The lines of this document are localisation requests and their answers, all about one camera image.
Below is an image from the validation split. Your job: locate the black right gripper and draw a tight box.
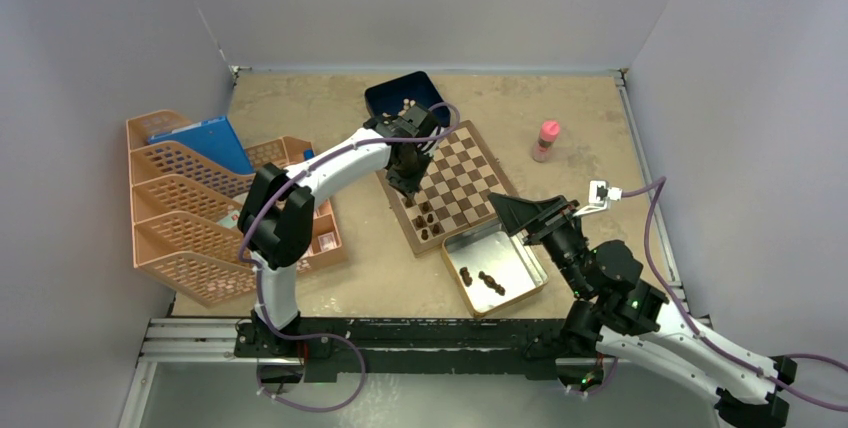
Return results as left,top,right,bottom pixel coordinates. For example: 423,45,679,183
485,195,591,299

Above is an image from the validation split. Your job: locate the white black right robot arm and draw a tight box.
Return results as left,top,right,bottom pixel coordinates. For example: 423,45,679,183
488,182,797,427

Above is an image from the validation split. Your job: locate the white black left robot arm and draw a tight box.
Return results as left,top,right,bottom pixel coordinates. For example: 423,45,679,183
237,103,460,357

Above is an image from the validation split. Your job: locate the wooden chess board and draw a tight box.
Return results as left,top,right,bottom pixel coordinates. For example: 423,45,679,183
377,120,518,257

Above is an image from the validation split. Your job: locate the pile of light chess pieces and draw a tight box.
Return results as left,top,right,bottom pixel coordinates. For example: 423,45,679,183
399,99,416,114

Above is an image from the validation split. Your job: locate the pile of dark chess pieces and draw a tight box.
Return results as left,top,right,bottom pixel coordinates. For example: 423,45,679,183
459,267,506,296

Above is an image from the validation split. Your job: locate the metal gold-rimmed tin tray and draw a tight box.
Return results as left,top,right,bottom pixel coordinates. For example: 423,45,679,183
441,218,548,318

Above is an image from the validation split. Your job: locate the dark blue square tray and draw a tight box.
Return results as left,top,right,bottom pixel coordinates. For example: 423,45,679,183
364,71,444,125

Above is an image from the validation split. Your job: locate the pink lidded small bottle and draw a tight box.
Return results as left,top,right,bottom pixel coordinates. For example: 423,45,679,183
531,120,561,162

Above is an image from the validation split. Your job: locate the orange plastic basket tray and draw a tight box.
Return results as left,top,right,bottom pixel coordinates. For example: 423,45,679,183
245,136,348,275

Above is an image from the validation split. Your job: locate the blue folder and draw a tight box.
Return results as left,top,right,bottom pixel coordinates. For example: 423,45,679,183
148,116,253,175

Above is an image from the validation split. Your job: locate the orange plastic file organizer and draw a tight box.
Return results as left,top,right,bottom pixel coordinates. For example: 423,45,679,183
126,110,255,307

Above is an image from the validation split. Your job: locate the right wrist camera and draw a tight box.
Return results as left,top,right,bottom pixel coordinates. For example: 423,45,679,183
574,180,623,218

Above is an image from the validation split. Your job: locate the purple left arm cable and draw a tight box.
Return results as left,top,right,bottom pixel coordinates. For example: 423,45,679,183
237,101,462,340

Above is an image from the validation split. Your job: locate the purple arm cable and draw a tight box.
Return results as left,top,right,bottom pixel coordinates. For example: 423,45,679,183
237,101,462,340
619,177,848,413

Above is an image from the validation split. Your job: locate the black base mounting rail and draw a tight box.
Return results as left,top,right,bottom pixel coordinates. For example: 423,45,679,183
139,315,722,387

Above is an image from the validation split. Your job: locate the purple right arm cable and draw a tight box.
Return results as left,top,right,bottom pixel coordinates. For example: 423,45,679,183
619,177,848,413

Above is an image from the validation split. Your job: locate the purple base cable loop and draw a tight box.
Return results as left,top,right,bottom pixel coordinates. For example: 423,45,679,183
255,332,371,414

